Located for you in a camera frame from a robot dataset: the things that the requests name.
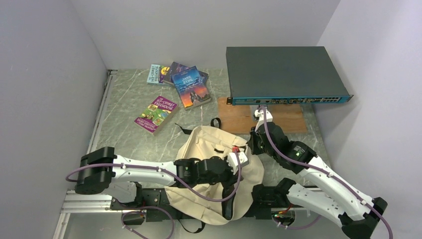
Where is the beige canvas backpack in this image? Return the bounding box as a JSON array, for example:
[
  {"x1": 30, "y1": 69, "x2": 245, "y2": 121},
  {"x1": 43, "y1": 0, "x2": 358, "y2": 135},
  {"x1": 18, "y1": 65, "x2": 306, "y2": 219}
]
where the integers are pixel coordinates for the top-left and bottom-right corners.
[{"x1": 165, "y1": 126, "x2": 264, "y2": 226}]

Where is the Jane Eyre book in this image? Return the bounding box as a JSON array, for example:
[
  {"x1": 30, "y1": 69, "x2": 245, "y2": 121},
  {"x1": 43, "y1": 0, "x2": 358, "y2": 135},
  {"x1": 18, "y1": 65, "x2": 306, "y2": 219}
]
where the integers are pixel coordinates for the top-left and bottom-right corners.
[{"x1": 171, "y1": 66, "x2": 211, "y2": 110}]

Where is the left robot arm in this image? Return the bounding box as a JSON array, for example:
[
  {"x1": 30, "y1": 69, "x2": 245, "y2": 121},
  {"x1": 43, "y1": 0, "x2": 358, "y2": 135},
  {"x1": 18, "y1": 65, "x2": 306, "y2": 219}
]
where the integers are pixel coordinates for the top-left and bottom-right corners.
[{"x1": 70, "y1": 147, "x2": 249, "y2": 220}]

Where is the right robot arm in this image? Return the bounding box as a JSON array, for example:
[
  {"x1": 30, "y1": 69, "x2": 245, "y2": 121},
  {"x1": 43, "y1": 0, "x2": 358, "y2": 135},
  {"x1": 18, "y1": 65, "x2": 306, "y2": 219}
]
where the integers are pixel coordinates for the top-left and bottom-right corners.
[{"x1": 248, "y1": 122, "x2": 393, "y2": 239}]

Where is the wooden board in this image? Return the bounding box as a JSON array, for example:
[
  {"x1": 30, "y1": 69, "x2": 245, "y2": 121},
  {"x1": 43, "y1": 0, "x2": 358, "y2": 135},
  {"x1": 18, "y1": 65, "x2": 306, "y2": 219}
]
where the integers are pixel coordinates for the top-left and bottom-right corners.
[{"x1": 217, "y1": 97, "x2": 307, "y2": 134}]

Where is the purple treehouse book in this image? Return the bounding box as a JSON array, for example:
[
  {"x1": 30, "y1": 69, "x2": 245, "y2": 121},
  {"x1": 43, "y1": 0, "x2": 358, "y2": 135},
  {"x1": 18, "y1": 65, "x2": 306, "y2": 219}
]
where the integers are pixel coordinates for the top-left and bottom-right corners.
[{"x1": 134, "y1": 96, "x2": 179, "y2": 135}]

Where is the dark purple book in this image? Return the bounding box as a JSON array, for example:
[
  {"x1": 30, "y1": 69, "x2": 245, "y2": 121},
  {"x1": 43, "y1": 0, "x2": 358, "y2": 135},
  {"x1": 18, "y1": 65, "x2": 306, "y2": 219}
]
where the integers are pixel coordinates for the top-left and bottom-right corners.
[{"x1": 162, "y1": 62, "x2": 209, "y2": 87}]

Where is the light blue book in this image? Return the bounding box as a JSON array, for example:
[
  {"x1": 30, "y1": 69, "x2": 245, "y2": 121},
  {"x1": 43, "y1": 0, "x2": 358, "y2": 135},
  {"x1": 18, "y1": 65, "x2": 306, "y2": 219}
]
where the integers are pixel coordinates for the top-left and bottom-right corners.
[{"x1": 146, "y1": 64, "x2": 170, "y2": 86}]

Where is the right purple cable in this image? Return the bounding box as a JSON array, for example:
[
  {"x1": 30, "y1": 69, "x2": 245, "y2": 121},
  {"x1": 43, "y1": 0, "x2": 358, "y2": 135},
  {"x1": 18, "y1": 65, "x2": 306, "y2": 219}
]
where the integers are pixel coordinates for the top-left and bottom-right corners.
[{"x1": 257, "y1": 105, "x2": 393, "y2": 239}]

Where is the dark network switch box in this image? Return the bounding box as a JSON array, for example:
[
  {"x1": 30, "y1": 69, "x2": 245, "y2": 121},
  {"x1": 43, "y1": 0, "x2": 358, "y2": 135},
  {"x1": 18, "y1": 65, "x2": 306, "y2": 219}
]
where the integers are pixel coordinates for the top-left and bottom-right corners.
[{"x1": 226, "y1": 46, "x2": 353, "y2": 106}]

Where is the black base frame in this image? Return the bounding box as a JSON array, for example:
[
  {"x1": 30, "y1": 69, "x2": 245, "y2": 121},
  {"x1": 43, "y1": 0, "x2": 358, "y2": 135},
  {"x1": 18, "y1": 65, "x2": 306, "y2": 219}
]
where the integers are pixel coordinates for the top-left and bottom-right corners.
[{"x1": 110, "y1": 184, "x2": 290, "y2": 220}]

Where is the aluminium rail frame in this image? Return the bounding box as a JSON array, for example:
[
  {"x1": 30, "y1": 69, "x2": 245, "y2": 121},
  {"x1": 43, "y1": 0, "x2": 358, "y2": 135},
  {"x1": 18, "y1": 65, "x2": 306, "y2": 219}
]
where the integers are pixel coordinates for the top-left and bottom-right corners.
[{"x1": 52, "y1": 69, "x2": 146, "y2": 239}]

